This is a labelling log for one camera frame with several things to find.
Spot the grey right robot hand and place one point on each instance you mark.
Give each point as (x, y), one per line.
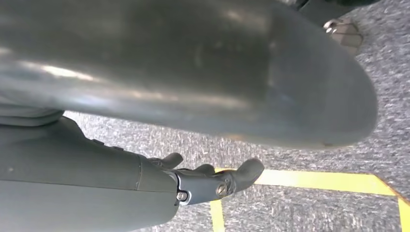
(192, 64)

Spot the yellow floor tape square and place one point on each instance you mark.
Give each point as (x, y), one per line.
(320, 181)

